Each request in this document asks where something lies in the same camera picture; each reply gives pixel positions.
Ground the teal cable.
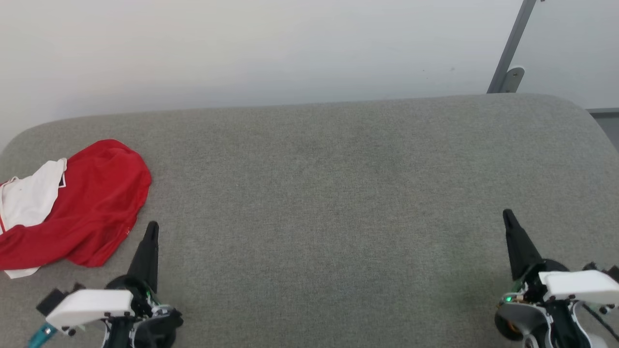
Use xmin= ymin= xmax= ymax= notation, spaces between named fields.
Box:
xmin=27 ymin=323 xmax=59 ymax=348

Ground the grey metal post bracket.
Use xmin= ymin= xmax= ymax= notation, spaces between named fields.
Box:
xmin=498 ymin=67 xmax=526 ymax=94

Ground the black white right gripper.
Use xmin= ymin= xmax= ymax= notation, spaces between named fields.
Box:
xmin=495 ymin=209 xmax=598 ymax=348

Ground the grey metal post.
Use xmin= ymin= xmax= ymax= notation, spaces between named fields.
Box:
xmin=486 ymin=0 xmax=538 ymax=94

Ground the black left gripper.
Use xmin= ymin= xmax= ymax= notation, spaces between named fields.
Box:
xmin=103 ymin=221 xmax=184 ymax=348

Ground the red and white jersey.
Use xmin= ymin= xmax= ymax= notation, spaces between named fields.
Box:
xmin=0 ymin=139 xmax=153 ymax=280

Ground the thin black cable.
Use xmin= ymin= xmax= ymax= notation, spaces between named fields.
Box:
xmin=580 ymin=303 xmax=619 ymax=339

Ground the grey fabric sofa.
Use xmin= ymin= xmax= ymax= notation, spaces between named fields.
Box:
xmin=0 ymin=93 xmax=619 ymax=348

